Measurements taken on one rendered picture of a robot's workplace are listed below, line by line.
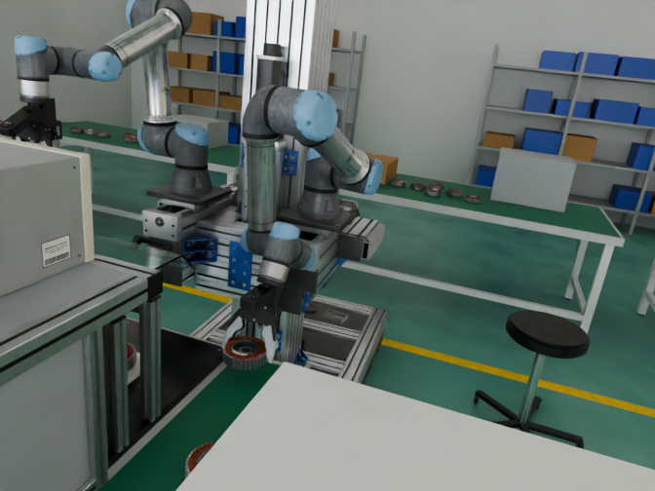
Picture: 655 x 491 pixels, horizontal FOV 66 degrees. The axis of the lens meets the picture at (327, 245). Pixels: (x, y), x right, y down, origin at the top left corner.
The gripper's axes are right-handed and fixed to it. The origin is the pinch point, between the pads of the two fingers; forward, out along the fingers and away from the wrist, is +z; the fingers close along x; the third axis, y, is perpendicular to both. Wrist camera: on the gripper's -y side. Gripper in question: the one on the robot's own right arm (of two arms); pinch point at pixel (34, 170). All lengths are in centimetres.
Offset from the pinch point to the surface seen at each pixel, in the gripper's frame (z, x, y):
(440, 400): 115, -124, 115
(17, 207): -10, -50, -52
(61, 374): 14, -62, -58
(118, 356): 17, -62, -46
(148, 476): 40, -70, -48
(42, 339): 5, -63, -63
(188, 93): 21, 313, 599
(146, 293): 7, -64, -40
